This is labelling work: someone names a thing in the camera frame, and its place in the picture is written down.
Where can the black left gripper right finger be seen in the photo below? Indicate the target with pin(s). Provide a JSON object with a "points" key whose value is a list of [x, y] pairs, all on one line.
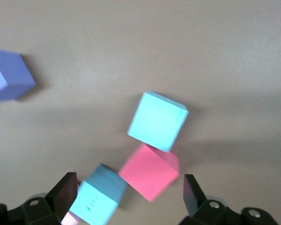
{"points": [[192, 194]]}

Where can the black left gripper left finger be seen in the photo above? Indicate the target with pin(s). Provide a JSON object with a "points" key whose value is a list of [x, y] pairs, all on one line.
{"points": [[63, 189]]}

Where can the red foam cube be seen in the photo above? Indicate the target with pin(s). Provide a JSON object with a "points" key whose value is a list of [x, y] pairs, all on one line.
{"points": [[147, 175]]}

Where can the cyan foam cube corner notch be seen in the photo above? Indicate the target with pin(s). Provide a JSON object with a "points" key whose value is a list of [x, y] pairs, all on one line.
{"points": [[157, 122]]}

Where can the pink foam cube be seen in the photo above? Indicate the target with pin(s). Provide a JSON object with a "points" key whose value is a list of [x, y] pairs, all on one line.
{"points": [[69, 219]]}

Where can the cyan foam cube with dots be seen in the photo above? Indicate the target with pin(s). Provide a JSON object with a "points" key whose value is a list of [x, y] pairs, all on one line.
{"points": [[96, 201]]}

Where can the purple foam cube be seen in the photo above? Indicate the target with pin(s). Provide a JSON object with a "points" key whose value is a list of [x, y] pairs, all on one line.
{"points": [[11, 75]]}

